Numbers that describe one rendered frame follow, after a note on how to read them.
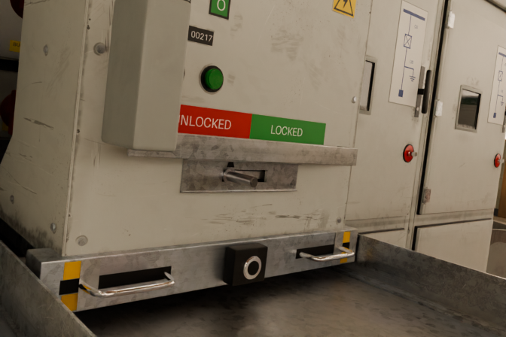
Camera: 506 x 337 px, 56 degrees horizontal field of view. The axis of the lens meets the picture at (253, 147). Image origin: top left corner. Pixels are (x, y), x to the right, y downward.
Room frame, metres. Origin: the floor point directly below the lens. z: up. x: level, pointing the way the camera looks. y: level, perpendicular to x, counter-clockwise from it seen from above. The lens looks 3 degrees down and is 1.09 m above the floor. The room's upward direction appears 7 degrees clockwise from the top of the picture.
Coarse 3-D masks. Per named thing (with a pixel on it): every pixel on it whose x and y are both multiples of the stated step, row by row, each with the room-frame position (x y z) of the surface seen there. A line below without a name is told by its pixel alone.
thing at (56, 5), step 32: (32, 0) 0.64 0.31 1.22; (64, 0) 0.55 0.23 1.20; (32, 32) 0.63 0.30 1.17; (64, 32) 0.54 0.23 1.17; (32, 64) 0.62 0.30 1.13; (64, 64) 0.54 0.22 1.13; (32, 96) 0.61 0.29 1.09; (64, 96) 0.53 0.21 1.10; (32, 128) 0.60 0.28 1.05; (64, 128) 0.52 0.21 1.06; (32, 160) 0.59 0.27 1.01; (64, 160) 0.52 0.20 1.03; (0, 192) 0.69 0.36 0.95; (32, 192) 0.59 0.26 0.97; (64, 192) 0.51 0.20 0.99; (32, 224) 0.58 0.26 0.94; (64, 224) 0.50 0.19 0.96
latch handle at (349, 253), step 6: (342, 246) 0.80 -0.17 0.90; (300, 252) 0.73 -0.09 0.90; (348, 252) 0.78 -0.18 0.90; (354, 252) 0.77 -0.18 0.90; (306, 258) 0.72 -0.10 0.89; (312, 258) 0.72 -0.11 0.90; (318, 258) 0.71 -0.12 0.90; (324, 258) 0.72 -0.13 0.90; (330, 258) 0.73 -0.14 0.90; (336, 258) 0.73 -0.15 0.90; (342, 258) 0.75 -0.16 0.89
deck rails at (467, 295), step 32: (0, 256) 0.55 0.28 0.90; (384, 256) 0.80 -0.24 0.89; (416, 256) 0.75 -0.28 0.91; (0, 288) 0.54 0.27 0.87; (32, 288) 0.46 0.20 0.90; (384, 288) 0.75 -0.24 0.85; (416, 288) 0.75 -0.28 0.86; (448, 288) 0.71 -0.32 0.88; (480, 288) 0.68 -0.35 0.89; (32, 320) 0.45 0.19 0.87; (64, 320) 0.40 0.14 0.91; (480, 320) 0.66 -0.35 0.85
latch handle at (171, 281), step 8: (160, 272) 0.57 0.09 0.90; (168, 280) 0.55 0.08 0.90; (80, 288) 0.50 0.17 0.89; (88, 288) 0.49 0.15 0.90; (120, 288) 0.50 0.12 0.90; (128, 288) 0.50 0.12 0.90; (136, 288) 0.51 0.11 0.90; (144, 288) 0.51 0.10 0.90; (152, 288) 0.52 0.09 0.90; (160, 288) 0.53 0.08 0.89; (96, 296) 0.48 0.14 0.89; (104, 296) 0.48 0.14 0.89; (112, 296) 0.49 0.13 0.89
